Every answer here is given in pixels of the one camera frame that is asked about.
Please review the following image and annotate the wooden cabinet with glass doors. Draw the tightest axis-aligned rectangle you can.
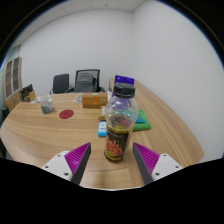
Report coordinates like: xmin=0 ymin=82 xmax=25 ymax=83
xmin=2 ymin=56 xmax=24 ymax=112

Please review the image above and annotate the small blue and white pack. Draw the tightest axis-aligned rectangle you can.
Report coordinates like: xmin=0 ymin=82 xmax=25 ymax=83
xmin=97 ymin=120 xmax=108 ymax=138

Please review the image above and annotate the orange-brown rectangular box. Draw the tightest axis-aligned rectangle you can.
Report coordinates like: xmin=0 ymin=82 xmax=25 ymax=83
xmin=81 ymin=92 xmax=109 ymax=109

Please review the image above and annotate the white and grey mug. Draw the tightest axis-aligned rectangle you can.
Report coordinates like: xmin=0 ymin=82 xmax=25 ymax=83
xmin=40 ymin=95 xmax=56 ymax=115

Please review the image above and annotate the tan cardboard box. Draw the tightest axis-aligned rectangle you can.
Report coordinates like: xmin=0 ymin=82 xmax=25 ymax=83
xmin=22 ymin=90 xmax=37 ymax=103

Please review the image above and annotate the clear bottle with dark label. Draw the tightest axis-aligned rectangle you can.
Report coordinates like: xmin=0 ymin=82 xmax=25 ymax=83
xmin=103 ymin=82 xmax=140 ymax=164

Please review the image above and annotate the grey mesh office chair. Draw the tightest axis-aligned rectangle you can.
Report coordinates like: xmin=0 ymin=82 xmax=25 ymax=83
xmin=65 ymin=68 xmax=106 ymax=94

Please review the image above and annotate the flat round red coaster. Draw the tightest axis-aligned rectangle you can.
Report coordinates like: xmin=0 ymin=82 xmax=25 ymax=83
xmin=58 ymin=108 xmax=75 ymax=120

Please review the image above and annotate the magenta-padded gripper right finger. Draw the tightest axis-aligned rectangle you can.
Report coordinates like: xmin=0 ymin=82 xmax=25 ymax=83
xmin=132 ymin=142 xmax=183 ymax=186

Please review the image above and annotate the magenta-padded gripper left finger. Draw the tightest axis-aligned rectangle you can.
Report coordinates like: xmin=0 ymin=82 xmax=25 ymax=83
xmin=40 ymin=142 xmax=92 ymax=185

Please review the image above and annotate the black box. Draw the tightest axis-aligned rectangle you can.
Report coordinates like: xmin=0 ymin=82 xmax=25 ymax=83
xmin=19 ymin=83 xmax=34 ymax=99

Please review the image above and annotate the black office chair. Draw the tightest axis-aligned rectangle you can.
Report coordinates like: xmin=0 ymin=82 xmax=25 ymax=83
xmin=49 ymin=73 xmax=71 ymax=95

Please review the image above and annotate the small yellow box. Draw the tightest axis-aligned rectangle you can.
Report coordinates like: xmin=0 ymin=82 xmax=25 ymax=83
xmin=98 ymin=107 xmax=108 ymax=122

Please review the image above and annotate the green pouch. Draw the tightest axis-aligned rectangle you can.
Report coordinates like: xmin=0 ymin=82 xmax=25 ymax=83
xmin=132 ymin=108 xmax=153 ymax=132

